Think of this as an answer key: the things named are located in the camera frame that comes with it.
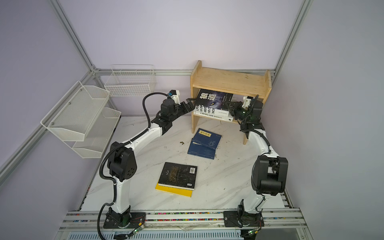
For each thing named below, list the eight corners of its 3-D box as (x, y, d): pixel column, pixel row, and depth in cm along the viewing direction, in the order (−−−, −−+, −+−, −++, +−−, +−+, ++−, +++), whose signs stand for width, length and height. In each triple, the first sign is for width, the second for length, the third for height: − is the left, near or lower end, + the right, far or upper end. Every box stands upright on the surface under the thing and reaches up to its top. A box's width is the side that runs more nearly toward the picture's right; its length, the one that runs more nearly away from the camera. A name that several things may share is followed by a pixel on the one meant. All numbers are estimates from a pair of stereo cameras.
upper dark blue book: (192, 140, 107) (192, 138, 105) (198, 129, 113) (198, 127, 112) (216, 149, 102) (216, 147, 100) (221, 137, 109) (221, 135, 107)
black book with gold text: (159, 185, 86) (158, 183, 84) (165, 164, 95) (164, 161, 92) (194, 190, 85) (194, 188, 82) (197, 168, 93) (197, 166, 90)
